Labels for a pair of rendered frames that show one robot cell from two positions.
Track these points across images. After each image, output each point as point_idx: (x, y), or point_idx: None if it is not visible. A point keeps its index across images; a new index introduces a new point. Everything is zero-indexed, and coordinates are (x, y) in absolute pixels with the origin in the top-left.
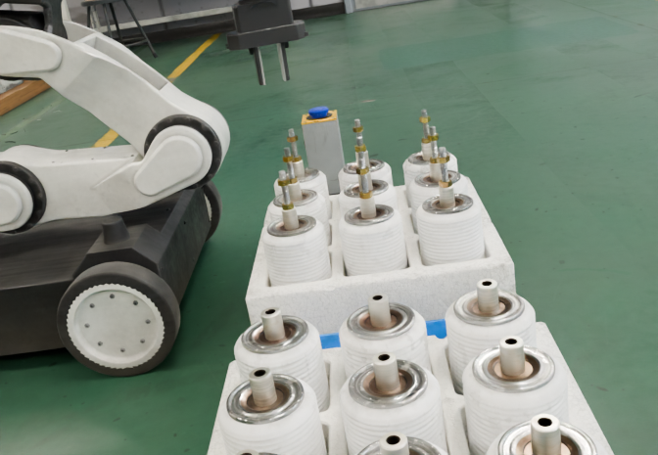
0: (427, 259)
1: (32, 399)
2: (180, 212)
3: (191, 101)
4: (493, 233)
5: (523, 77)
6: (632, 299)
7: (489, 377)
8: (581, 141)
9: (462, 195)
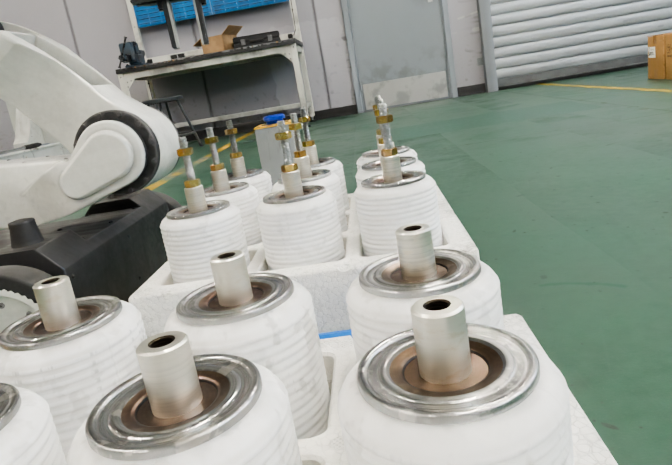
0: (368, 251)
1: None
2: (125, 225)
3: (134, 103)
4: (455, 222)
5: (501, 139)
6: (633, 313)
7: (387, 386)
8: (557, 177)
9: (413, 171)
